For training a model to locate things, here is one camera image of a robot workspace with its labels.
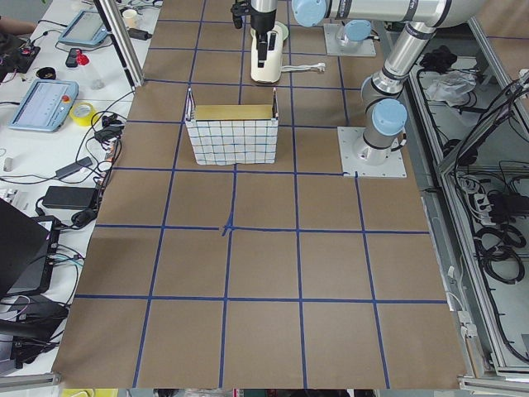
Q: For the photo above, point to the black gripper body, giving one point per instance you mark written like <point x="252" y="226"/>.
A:
<point x="263" y="23"/>

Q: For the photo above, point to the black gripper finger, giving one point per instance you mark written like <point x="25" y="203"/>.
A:
<point x="237" y="21"/>
<point x="262" y="50"/>

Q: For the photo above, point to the white toaster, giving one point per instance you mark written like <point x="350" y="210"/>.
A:
<point x="268" y="71"/>

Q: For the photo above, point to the green plate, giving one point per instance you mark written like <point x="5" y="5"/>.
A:
<point x="284" y="31"/>

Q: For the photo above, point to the blue teach pendant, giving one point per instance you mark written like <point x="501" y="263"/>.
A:
<point x="86" y="30"/>
<point x="45" y="105"/>

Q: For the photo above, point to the white bottle red cap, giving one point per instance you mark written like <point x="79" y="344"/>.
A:
<point x="90" y="72"/>

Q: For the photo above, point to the yellow tape roll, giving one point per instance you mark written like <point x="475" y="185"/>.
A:
<point x="83" y="114"/>

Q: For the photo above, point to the black power adapter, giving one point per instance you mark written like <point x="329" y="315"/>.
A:
<point x="65" y="197"/>

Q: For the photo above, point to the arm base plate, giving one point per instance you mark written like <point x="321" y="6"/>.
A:
<point x="362" y="49"/>
<point x="360" y="160"/>

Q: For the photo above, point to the wire basket with wood shelf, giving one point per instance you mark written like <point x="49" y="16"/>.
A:
<point x="226" y="134"/>

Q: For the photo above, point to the aluminium frame post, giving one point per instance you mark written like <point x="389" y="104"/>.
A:
<point x="116" y="28"/>

